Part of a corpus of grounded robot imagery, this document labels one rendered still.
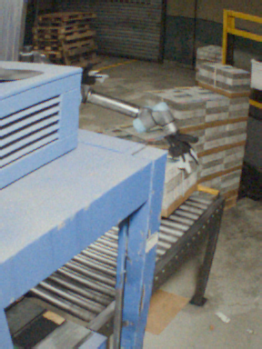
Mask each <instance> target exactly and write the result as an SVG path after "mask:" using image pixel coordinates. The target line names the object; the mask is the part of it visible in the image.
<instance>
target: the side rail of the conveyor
mask: <svg viewBox="0 0 262 349"><path fill-rule="evenodd" d="M226 198H227V197H226V196H224V195H221V194H219V195H217V197H216V199H215V200H214V201H213V202H212V203H211V204H210V205H209V206H208V207H207V208H206V209H205V210H204V212H203V213H202V214H201V215H200V216H199V217H198V218H197V219H196V221H195V222H194V223H192V225H191V226H190V227H189V228H188V229H187V230H186V231H185V232H184V233H183V234H182V235H181V236H180V237H179V238H178V240H177V241H176V242H175V243H173V244H172V245H171V246H170V247H169V248H168V249H167V250H166V251H165V253H164V254H163V255H162V256H161V257H159V258H158V259H157V260H156V261H155V270H154V277H153V285H152V291H151V294H150V297H151V295H152V294H154V293H155V292H156V290H158V289H159V288H160V286H161V285H163V284H164V283H165V281H166V280H167V279H169V277H170V276H171V275H172V274H173V273H174V272H175V271H176V270H177V268H178V267H179V266H180V265H181V264H182V263H183V262H184V261H185V260H186V258H187V257H188V256H189V255H190V254H191V253H192V252H193V251H194V250H195V248H196V247H197V246H198V245H199V243H200V242H201V241H202V240H203V239H204V237H205V236H206V235H207V234H208V233H209V232H210V231H211V230H212V229H213V227H214V225H215V224H216V223H217V221H218V220H219V219H220V218H221V216H222V215H223V213H224V208H225V203H226ZM115 306H116V305H115V300H114V302H113V303H111V304H110V305H109V306H108V307H107V308H106V309H105V310H103V312H101V313H100V314H99V315H98V316H96V318H95V319H93V320H92V321H91V323H89V324H87V325H86V329H89V330H91V331H92V332H96V333H97V334H101V335H103V336H105V337H107V339H108V338H109V337H110V336H111V335H112V334H114V318H115Z"/></svg>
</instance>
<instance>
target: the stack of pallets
mask: <svg viewBox="0 0 262 349"><path fill-rule="evenodd" d="M85 14H90V16H87V17H85ZM96 14H97V12H76V11H74V12H63V13H53V14H48V15H38V16H37V21H35V22H34V24H35V26H34V27H33V29H32V33H33V35H34V38H33V41H34V43H33V45H34V47H35V48H34V50H32V51H34V52H37V53H39V54H42V55H45V56H46V57H47V58H48V59H49V61H51V63H52V64H53V65H61V66H64V64H65V61H64V60H65V58H64V56H63V52H64V49H62V45H63V44H61V41H60V40H61V38H62V37H66V36H70V35H77V34H80V32H79V31H82V30H85V33H86V32H91V30H92V28H89V23H92V17H96ZM72 15H76V17H71V16H72ZM45 17H48V19H45ZM81 19H85V20H86V21H85V22H84V23H81V22H80V20H81ZM67 21H72V22H70V23H68V22H67ZM41 23H45V24H44V25H41ZM79 25H83V28H78V26H79ZM39 29H40V30H41V29H45V30H42V31H39ZM40 35H42V36H40ZM40 41H42V42H40ZM40 46H44V47H40Z"/></svg>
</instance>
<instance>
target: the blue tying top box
mask: <svg viewBox="0 0 262 349"><path fill-rule="evenodd" d="M0 67H3V68H4V69H8V68H9V69H24V70H26V69H28V70H36V71H41V72H44V71H45V72H44V73H43V74H40V75H36V76H34V77H29V78H23V79H15V80H4V79H2V80H0V189H2V188H3V187H5V186H7V185H8V184H10V183H12V182H14V181H16V180H17V179H19V178H21V177H22V176H24V175H26V174H28V173H30V172H31V171H33V170H35V169H36V168H37V167H39V166H41V165H44V164H46V163H48V162H50V161H52V160H54V159H55V158H57V157H58V156H60V155H63V154H65V153H67V152H68V151H70V150H72V149H74V148H76V147H77V131H78V109H79V104H80V85H81V73H82V68H80V67H71V66H67V65H66V66H61V65H46V64H43V65H41V64H34V63H31V64H29V63H22V62H20V63H18V62H7V61H5V62H4V61H0Z"/></svg>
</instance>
